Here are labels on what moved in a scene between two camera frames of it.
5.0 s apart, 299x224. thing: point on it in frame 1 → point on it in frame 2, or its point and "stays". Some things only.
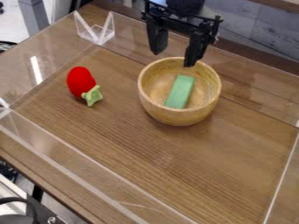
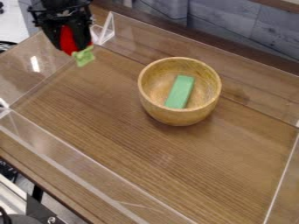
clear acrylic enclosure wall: [185, 143] stays
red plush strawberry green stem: [82, 85] → [85, 56]
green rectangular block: [180, 92] stays
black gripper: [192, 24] → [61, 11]
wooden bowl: [154, 83] stays
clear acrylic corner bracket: [95, 33] stays
